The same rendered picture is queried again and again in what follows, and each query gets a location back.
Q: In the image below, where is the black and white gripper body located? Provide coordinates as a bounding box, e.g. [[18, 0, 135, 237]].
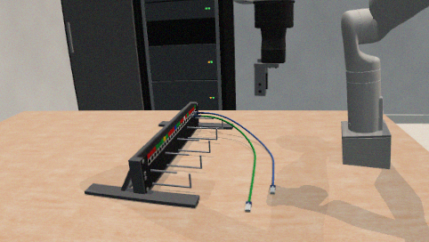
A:
[[233, 0, 295, 63]]

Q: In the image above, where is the white cable plug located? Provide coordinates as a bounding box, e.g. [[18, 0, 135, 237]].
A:
[[245, 201, 252, 213], [270, 185, 276, 195]]

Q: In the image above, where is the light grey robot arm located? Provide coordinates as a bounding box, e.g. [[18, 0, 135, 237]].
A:
[[341, 0, 429, 133]]

